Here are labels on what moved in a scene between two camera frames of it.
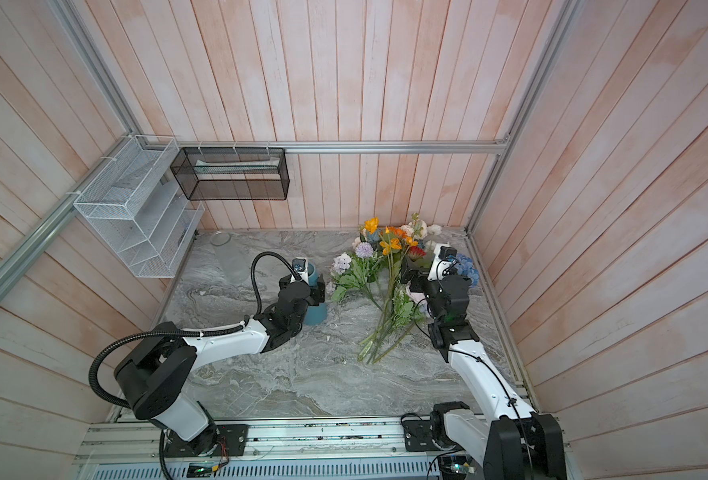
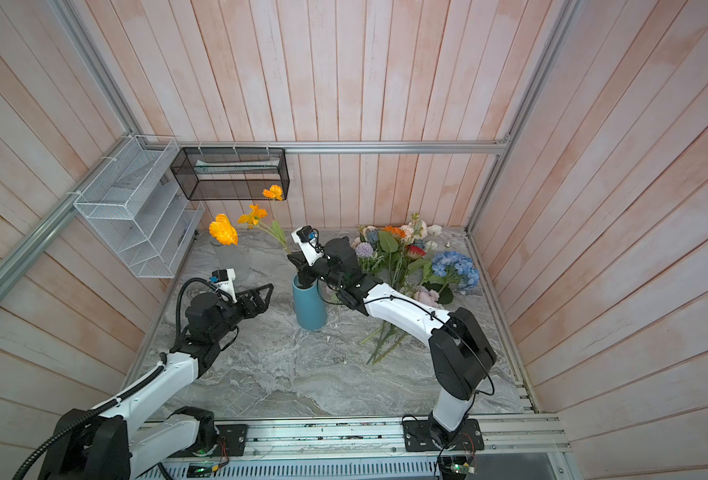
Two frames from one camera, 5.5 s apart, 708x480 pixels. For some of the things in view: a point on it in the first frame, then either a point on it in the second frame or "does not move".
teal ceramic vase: x=315 y=315 does not move
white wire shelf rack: x=138 y=204 does not move
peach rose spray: x=417 y=228 does not move
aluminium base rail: x=137 y=450 does not move
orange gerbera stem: x=398 y=232 does not move
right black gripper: x=423 y=283 to x=309 y=267
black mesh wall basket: x=232 y=173 does not move
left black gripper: x=309 y=286 to x=244 y=300
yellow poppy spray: x=388 y=247 to x=223 y=230
